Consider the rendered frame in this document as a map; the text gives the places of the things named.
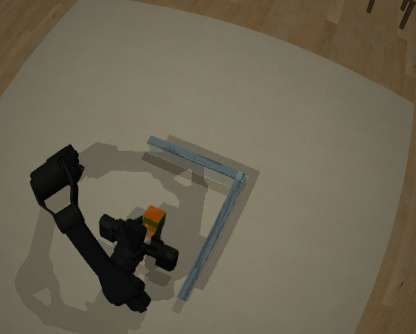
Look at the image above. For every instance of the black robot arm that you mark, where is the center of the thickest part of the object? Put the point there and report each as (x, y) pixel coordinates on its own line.
(118, 286)

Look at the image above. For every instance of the clear glass wall panel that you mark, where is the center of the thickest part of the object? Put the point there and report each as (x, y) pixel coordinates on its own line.
(192, 161)

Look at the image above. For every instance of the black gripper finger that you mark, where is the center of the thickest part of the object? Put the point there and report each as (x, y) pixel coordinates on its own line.
(139, 219)
(157, 234)

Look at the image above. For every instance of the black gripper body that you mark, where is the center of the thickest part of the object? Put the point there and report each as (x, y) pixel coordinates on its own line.
(166, 258)

